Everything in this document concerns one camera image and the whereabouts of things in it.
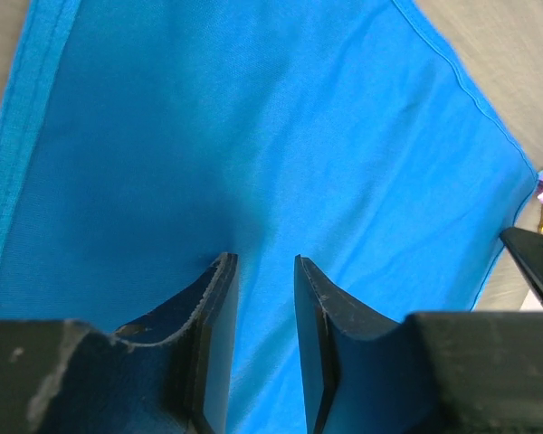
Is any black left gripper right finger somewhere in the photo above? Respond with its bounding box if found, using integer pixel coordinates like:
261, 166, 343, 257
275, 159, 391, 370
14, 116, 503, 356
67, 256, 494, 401
294, 256, 543, 433

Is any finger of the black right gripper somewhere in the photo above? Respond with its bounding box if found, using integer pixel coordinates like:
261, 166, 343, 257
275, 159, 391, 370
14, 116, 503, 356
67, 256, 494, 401
500, 227, 543, 306

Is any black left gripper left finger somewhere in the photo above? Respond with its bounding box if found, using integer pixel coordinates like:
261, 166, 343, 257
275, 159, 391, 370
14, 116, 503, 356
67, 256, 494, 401
0, 253, 238, 433

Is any blue cloth napkin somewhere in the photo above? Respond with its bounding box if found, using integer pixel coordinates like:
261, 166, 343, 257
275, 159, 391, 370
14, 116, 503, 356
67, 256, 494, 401
0, 1, 537, 433

